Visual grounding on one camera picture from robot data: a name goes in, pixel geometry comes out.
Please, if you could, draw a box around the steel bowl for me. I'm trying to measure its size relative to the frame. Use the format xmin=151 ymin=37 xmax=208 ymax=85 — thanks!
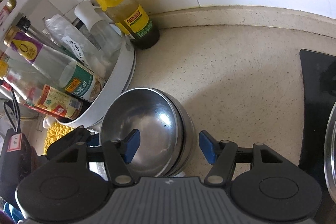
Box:
xmin=160 ymin=90 xmax=197 ymax=177
xmin=100 ymin=88 xmax=184 ymax=177

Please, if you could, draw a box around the yellow chenille cloth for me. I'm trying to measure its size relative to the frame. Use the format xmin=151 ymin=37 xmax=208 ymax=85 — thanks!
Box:
xmin=43 ymin=122 xmax=74 ymax=155

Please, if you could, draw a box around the yellow cap vinegar bottle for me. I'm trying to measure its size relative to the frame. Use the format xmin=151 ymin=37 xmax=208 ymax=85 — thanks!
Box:
xmin=1 ymin=61 xmax=87 ymax=121

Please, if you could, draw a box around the red label soy sauce bottle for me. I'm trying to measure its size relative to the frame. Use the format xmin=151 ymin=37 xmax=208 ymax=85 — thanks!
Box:
xmin=1 ymin=51 xmax=35 ymax=109

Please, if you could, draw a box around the clear plastic bag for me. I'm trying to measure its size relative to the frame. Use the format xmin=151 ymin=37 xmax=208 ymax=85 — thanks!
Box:
xmin=45 ymin=14 xmax=121 ymax=80

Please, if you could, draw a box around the purple label fish sauce bottle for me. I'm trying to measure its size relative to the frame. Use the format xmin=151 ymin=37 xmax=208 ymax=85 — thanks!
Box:
xmin=3 ymin=25 xmax=106 ymax=103

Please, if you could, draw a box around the black gas stove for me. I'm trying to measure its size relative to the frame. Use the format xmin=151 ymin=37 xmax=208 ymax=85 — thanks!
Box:
xmin=298 ymin=48 xmax=336 ymax=188

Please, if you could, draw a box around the white round turntable tray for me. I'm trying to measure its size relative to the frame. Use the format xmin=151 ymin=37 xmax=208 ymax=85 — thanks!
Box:
xmin=0 ymin=0 xmax=137 ymax=130

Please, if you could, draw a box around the green yellow label oil bottle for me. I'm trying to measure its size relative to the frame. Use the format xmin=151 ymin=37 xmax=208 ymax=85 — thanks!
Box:
xmin=96 ymin=0 xmax=160 ymax=50

